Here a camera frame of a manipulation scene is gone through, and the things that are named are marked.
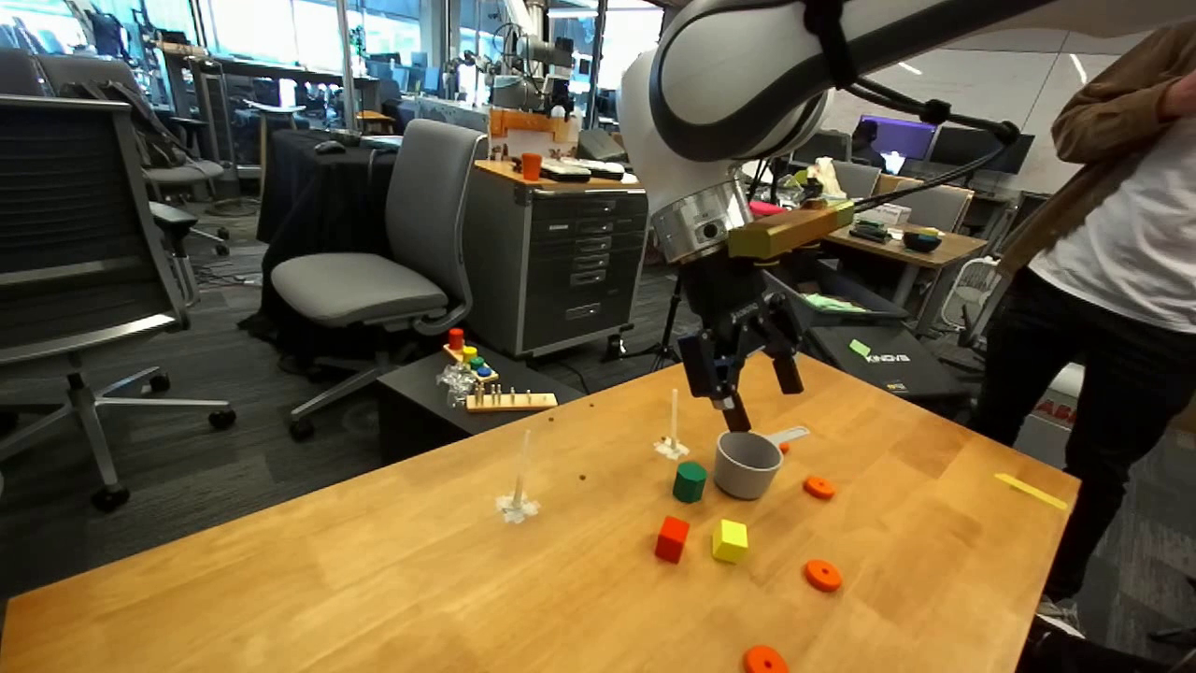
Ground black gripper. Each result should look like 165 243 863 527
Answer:
677 253 812 438

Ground green cylinder block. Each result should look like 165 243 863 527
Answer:
669 460 711 508

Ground yellow cube block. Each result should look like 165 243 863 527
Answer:
711 517 753 569

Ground orange cube block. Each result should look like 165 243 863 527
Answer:
653 512 690 569

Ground clear plastic peg stand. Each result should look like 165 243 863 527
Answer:
653 386 690 462

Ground black bag with green sticker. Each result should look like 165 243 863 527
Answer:
808 317 985 405

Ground wooden background desk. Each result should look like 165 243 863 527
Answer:
826 219 985 273

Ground gray drawer cabinet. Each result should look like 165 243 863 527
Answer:
461 158 650 365

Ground wooden peg bar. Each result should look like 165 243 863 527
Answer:
461 386 562 416

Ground purple chair back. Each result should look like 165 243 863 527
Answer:
857 111 942 172

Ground clear wine glass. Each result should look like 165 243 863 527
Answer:
493 433 543 527

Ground colourful stacking toy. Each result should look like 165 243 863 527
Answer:
442 324 499 387

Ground crumpled clear plastic bag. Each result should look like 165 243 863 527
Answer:
432 365 483 407

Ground yellow tape strip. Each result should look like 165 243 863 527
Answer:
989 467 1072 517

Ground orange box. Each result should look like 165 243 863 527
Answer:
486 103 581 159

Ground low black side table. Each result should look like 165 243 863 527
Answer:
368 350 591 460

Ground gray office chair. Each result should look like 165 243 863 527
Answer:
264 114 493 442

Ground person in white shirt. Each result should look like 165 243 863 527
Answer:
965 114 1196 612

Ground person in brown jacket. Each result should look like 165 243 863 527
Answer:
995 16 1196 283

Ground black mesh office chair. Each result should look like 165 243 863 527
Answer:
0 89 239 517

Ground gray pot with handle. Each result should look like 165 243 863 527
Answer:
711 422 816 504

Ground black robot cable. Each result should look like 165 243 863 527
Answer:
798 0 1037 208

